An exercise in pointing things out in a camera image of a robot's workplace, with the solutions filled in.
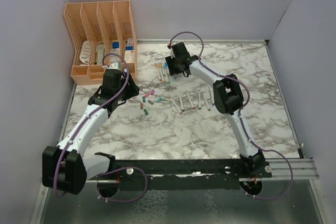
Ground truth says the dark green capped white marker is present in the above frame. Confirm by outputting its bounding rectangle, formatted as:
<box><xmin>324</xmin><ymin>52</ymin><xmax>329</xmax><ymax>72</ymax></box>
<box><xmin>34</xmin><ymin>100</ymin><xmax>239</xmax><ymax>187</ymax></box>
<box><xmin>179</xmin><ymin>93</ymin><xmax>185</xmax><ymax>112</ymax></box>

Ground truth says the pink capped white marker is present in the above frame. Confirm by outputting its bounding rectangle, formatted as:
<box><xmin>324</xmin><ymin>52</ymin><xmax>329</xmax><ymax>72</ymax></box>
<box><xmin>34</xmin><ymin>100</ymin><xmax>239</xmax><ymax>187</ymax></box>
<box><xmin>170</xmin><ymin>98</ymin><xmax>183</xmax><ymax>115</ymax></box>

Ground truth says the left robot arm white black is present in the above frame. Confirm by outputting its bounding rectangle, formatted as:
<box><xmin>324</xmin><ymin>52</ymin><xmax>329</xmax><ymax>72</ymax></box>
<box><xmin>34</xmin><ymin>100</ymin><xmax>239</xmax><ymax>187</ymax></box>
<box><xmin>42</xmin><ymin>69</ymin><xmax>139</xmax><ymax>195</ymax></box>

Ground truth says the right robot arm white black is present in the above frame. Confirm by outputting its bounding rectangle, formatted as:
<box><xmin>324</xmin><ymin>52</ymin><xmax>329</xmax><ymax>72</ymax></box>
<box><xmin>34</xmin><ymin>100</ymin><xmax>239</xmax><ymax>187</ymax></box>
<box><xmin>165</xmin><ymin>42</ymin><xmax>265</xmax><ymax>177</ymax></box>

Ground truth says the light blue capped white marker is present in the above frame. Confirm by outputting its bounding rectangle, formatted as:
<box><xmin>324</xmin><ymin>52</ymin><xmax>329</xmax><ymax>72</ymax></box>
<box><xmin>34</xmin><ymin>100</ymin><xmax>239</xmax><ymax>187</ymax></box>
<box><xmin>163</xmin><ymin>64</ymin><xmax>171</xmax><ymax>84</ymax></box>

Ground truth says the yellow capped white marker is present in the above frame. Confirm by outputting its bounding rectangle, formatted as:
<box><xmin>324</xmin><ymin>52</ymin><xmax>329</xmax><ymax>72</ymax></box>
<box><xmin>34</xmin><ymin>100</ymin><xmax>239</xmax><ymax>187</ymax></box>
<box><xmin>158</xmin><ymin>64</ymin><xmax>165</xmax><ymax>83</ymax></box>

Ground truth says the white device in organizer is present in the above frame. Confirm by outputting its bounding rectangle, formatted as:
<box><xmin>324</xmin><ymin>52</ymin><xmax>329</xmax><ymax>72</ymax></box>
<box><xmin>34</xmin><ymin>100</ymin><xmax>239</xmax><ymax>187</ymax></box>
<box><xmin>96</xmin><ymin>43</ymin><xmax>104</xmax><ymax>65</ymax></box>

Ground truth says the white blue box in organizer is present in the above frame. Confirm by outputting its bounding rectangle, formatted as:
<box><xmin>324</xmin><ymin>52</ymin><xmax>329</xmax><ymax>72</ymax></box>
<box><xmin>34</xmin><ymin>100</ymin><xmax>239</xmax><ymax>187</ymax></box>
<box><xmin>109</xmin><ymin>41</ymin><xmax>120</xmax><ymax>64</ymax></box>

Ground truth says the white remote in organizer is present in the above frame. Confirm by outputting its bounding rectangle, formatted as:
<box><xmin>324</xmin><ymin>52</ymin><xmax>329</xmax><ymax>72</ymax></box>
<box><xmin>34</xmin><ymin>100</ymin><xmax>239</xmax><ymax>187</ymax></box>
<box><xmin>79</xmin><ymin>40</ymin><xmax>91</xmax><ymax>65</ymax></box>

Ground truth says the peach plastic desk organizer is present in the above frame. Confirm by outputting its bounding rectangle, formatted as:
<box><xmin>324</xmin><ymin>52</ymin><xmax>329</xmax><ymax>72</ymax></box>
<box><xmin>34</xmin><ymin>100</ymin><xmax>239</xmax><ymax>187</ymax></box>
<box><xmin>64</xmin><ymin>0</ymin><xmax>137</xmax><ymax>86</ymax></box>

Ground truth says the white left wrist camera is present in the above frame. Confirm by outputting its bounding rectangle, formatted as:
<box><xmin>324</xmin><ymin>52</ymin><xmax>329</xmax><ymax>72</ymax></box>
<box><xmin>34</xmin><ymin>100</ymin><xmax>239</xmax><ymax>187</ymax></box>
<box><xmin>102</xmin><ymin>61</ymin><xmax>122</xmax><ymax>71</ymax></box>

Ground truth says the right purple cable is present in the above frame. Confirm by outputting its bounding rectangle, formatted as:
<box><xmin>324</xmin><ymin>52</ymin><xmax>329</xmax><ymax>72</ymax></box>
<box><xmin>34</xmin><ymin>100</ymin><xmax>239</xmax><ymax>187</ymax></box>
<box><xmin>169</xmin><ymin>31</ymin><xmax>294</xmax><ymax>201</ymax></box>

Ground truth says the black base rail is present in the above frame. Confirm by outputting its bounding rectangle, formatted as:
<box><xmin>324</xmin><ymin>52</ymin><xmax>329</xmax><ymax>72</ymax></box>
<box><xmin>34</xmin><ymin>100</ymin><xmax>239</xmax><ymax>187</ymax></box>
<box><xmin>91</xmin><ymin>159</ymin><xmax>272</xmax><ymax>191</ymax></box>

